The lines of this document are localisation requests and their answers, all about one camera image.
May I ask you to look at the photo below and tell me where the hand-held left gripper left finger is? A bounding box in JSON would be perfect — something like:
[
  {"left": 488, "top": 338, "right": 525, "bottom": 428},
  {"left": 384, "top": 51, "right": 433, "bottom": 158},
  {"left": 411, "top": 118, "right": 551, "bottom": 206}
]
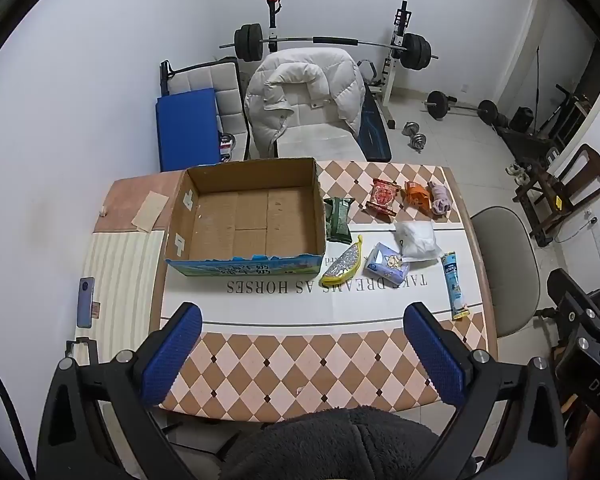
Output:
[{"left": 34, "top": 302, "right": 203, "bottom": 480}]

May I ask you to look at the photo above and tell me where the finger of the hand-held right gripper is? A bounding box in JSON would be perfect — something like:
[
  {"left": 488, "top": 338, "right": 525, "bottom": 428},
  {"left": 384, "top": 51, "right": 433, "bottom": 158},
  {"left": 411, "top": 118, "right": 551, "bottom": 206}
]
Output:
[{"left": 547, "top": 268, "right": 600, "bottom": 331}]

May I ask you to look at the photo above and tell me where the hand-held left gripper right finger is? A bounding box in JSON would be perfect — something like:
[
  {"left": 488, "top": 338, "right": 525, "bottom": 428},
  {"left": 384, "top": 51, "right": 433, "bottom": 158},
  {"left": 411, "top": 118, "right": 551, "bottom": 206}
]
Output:
[{"left": 402, "top": 301, "right": 568, "bottom": 480}]

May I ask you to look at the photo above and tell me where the long light blue packet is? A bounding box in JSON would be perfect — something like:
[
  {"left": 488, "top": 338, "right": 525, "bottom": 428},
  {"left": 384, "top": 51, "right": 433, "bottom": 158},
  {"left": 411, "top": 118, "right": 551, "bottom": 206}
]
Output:
[{"left": 440, "top": 252, "right": 471, "bottom": 321}]

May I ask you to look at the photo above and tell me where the light blue tissue pack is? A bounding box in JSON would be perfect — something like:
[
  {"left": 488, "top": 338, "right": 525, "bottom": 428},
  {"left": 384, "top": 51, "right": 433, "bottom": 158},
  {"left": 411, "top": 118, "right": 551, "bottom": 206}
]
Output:
[{"left": 362, "top": 242, "right": 411, "bottom": 284}]

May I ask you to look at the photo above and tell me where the white plastic bag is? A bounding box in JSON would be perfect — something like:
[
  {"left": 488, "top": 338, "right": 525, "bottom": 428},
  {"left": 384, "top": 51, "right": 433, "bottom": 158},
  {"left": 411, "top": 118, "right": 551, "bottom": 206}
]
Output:
[{"left": 393, "top": 220, "right": 443, "bottom": 263}]

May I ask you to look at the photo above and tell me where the yellow silver pouch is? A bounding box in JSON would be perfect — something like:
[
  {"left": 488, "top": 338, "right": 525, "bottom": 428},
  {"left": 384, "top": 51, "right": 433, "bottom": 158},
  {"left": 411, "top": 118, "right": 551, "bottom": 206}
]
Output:
[{"left": 320, "top": 235, "right": 365, "bottom": 288}]

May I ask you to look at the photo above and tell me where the cardboard box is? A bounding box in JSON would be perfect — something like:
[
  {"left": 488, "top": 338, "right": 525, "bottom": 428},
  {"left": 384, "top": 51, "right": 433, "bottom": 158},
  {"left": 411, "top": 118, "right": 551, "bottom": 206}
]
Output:
[{"left": 164, "top": 157, "right": 327, "bottom": 278}]

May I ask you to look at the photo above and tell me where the orange snack packet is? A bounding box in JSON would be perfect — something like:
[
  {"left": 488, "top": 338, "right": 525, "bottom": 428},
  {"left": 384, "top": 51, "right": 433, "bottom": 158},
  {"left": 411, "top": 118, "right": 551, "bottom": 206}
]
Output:
[{"left": 404, "top": 180, "right": 431, "bottom": 211}]

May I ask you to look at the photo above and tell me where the green snack packet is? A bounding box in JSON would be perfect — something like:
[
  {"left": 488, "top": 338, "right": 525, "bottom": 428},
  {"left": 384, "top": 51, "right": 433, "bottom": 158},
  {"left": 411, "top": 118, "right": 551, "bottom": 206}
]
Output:
[{"left": 323, "top": 196, "right": 357, "bottom": 244}]

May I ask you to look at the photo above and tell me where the red patterned packet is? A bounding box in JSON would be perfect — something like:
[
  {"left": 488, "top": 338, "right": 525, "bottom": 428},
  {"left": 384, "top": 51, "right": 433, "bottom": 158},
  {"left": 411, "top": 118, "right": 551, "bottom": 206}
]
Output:
[{"left": 365, "top": 178, "right": 401, "bottom": 217}]

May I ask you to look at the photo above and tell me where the beige office chair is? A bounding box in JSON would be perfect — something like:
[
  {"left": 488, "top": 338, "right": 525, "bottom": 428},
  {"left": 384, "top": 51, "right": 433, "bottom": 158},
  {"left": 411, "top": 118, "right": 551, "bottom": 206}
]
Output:
[{"left": 470, "top": 206, "right": 541, "bottom": 338}]

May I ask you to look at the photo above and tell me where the cream striped mat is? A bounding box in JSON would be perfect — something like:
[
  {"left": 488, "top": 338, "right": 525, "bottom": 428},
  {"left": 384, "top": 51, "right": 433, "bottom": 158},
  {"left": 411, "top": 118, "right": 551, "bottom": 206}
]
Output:
[{"left": 75, "top": 230, "right": 166, "bottom": 366}]

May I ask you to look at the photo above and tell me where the blue smartphone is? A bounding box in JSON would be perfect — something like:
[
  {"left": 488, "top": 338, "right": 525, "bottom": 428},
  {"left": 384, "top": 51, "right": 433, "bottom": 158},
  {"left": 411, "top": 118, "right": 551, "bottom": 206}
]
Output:
[{"left": 76, "top": 276, "right": 97, "bottom": 329}]

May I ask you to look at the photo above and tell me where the checked tablecloth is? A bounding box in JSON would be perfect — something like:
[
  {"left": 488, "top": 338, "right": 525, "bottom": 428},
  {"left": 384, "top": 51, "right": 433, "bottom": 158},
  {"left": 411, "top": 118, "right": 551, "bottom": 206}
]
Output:
[{"left": 150, "top": 160, "right": 498, "bottom": 418}]

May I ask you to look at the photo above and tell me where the dark wooden chair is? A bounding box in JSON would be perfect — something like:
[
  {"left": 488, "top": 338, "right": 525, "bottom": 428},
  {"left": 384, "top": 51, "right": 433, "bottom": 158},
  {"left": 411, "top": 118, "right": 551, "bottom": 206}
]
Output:
[{"left": 512, "top": 144, "right": 600, "bottom": 248}]

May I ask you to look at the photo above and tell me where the dark fleece clothing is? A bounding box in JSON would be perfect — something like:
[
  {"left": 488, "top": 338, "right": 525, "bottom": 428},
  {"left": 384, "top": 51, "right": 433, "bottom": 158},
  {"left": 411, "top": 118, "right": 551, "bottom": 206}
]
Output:
[{"left": 220, "top": 405, "right": 476, "bottom": 480}]

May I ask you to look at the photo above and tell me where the dark exercise equipment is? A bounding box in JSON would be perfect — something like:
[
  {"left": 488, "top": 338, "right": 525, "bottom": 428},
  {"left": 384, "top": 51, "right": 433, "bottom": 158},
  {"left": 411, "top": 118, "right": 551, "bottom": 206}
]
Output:
[{"left": 497, "top": 82, "right": 598, "bottom": 161}]

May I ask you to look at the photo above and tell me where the tan paper piece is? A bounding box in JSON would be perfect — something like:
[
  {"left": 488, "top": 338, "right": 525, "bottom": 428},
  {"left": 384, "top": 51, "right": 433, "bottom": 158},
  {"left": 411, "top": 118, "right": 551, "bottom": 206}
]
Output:
[{"left": 131, "top": 191, "right": 168, "bottom": 233}]

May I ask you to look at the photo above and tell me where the pink table mat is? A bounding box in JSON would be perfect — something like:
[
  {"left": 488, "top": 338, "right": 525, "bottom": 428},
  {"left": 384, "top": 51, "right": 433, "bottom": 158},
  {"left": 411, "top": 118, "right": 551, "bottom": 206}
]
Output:
[{"left": 92, "top": 170, "right": 186, "bottom": 233}]

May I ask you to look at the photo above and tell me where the black floor barbell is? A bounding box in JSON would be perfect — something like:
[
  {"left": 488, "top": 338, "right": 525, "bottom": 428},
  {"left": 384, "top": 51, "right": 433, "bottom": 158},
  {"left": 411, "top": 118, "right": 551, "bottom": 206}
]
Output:
[{"left": 422, "top": 91, "right": 498, "bottom": 126}]

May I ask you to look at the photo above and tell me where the blue folded mat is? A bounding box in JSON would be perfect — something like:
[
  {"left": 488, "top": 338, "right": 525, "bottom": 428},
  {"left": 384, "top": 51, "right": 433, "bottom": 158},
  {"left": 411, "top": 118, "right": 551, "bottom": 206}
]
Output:
[{"left": 155, "top": 88, "right": 223, "bottom": 172}]

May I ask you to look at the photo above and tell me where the white padded chair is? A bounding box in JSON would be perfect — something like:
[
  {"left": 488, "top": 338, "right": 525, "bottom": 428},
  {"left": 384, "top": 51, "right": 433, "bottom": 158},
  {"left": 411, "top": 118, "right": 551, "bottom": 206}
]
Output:
[{"left": 275, "top": 122, "right": 368, "bottom": 162}]

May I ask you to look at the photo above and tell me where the white tufted padded bench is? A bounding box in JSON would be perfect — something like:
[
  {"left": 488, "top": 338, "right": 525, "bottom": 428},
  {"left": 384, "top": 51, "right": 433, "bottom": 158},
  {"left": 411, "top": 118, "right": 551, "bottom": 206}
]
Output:
[{"left": 160, "top": 57, "right": 251, "bottom": 158}]

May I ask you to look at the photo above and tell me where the white down jacket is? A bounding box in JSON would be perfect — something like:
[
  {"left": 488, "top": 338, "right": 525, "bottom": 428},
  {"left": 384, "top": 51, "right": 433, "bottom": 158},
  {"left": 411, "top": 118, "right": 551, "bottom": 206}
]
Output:
[{"left": 244, "top": 47, "right": 367, "bottom": 158}]

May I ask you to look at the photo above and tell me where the barbell rack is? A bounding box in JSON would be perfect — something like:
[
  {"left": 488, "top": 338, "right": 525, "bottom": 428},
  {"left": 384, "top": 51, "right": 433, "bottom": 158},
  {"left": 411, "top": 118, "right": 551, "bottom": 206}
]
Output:
[{"left": 265, "top": 0, "right": 417, "bottom": 131}]

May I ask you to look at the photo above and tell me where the black barbell on rack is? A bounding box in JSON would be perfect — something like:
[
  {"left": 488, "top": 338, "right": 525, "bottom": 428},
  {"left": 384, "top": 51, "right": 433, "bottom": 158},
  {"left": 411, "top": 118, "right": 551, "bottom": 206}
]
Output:
[{"left": 219, "top": 22, "right": 438, "bottom": 71}]

